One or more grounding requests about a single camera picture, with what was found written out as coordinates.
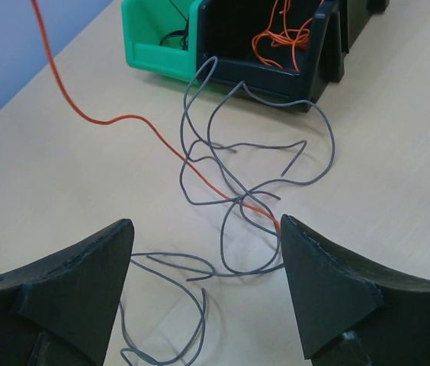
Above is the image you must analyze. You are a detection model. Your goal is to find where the green plastic bin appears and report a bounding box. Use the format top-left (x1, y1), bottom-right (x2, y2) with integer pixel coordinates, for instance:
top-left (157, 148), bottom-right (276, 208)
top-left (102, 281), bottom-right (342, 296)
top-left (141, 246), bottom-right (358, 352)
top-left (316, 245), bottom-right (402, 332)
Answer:
top-left (121, 0), bottom-right (202, 82)

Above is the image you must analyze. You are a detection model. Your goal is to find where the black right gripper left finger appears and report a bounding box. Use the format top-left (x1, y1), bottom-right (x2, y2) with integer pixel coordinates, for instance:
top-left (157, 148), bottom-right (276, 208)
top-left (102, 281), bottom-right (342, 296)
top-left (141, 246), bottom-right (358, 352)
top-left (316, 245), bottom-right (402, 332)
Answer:
top-left (0, 219), bottom-right (134, 365)

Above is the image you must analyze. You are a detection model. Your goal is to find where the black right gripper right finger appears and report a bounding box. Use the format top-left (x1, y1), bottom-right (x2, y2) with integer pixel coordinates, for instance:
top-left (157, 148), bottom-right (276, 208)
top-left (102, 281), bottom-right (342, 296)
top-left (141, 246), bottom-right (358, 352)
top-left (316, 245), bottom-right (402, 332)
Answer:
top-left (281, 215), bottom-right (430, 365)

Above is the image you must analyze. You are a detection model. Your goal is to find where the black plastic bin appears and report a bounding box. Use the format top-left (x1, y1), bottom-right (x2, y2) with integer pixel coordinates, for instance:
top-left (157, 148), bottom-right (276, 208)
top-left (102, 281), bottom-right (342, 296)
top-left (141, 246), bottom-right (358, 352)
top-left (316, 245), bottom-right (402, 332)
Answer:
top-left (197, 0), bottom-right (390, 103)

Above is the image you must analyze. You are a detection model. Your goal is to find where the black ribbon cable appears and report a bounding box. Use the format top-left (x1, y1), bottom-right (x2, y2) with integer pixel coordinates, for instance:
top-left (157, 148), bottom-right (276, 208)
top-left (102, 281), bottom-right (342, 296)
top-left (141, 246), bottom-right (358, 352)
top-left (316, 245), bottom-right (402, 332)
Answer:
top-left (159, 0), bottom-right (191, 53)

